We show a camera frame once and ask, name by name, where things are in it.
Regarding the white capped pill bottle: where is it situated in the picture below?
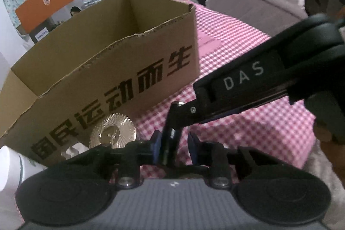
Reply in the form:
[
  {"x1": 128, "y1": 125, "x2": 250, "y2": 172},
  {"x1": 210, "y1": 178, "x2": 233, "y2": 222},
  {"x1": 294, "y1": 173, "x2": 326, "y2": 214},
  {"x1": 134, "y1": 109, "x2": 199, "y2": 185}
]
[{"x1": 0, "y1": 145, "x2": 47, "y2": 193}]

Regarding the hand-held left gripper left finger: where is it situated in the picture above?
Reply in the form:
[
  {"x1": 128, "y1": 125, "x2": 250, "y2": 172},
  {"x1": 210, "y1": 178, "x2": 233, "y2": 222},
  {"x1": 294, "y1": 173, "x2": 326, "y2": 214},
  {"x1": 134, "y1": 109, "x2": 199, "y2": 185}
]
[{"x1": 67, "y1": 132, "x2": 163, "y2": 191}]

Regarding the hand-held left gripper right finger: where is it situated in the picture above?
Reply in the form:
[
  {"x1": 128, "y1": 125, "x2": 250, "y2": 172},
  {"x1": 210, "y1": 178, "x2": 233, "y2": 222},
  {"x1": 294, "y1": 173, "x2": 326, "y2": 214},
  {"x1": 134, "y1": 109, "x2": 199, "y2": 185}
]
[{"x1": 187, "y1": 133, "x2": 260, "y2": 190}]

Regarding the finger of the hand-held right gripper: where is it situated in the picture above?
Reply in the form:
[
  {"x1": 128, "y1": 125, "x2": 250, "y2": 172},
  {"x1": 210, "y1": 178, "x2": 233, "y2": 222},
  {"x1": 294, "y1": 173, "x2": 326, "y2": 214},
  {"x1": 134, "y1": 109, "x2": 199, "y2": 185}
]
[{"x1": 161, "y1": 101, "x2": 200, "y2": 166}]

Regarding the white charger block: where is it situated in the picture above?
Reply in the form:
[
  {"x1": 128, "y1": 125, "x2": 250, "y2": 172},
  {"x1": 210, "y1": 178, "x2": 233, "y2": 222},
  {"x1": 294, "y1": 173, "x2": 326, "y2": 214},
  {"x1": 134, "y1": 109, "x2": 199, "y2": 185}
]
[{"x1": 61, "y1": 143, "x2": 89, "y2": 160}]

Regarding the orange printed appliance carton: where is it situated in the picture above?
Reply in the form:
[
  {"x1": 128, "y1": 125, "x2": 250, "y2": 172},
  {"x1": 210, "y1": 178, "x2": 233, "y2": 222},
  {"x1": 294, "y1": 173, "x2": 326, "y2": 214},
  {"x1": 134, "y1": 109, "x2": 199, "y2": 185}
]
[{"x1": 15, "y1": 0, "x2": 84, "y2": 43}]

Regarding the brown cardboard box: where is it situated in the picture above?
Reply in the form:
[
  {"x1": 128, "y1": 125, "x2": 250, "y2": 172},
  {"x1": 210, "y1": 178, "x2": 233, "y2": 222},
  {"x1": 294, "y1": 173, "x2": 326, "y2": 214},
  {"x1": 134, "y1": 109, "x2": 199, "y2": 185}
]
[{"x1": 0, "y1": 0, "x2": 200, "y2": 169}]

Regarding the pink checkered tablecloth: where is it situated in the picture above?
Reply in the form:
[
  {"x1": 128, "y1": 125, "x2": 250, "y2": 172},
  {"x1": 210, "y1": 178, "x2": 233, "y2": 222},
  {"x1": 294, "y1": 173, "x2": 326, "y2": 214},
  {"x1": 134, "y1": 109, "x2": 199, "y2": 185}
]
[{"x1": 12, "y1": 0, "x2": 317, "y2": 222}]

